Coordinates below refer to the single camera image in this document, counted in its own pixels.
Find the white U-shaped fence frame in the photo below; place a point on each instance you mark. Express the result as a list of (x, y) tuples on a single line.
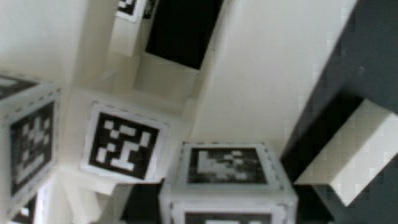
[(358, 152)]

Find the white chair back part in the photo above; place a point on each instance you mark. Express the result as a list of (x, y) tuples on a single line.
[(182, 71)]

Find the white tagged leg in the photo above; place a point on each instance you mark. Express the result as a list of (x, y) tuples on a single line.
[(226, 187), (29, 122)]

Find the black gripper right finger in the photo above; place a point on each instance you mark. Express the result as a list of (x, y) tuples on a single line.
[(321, 206)]

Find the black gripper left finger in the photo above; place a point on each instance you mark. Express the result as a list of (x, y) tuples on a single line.
[(132, 207)]

